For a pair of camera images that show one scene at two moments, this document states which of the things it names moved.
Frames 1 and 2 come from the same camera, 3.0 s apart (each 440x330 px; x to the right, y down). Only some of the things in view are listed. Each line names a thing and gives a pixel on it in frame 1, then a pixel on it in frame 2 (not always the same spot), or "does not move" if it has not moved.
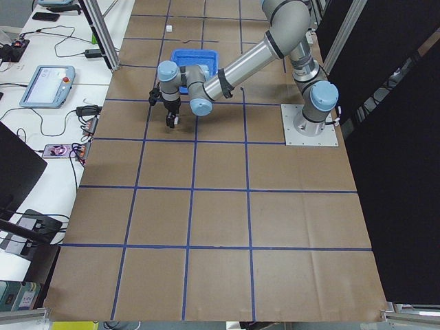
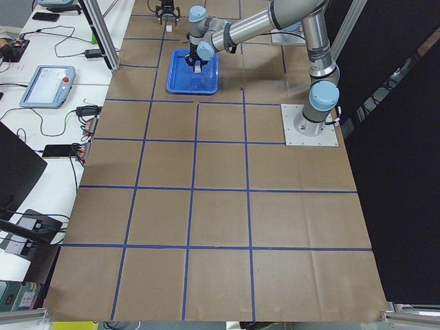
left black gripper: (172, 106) → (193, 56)
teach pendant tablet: (49, 86) does not move
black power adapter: (93, 53) does not move
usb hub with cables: (91, 124) does not move
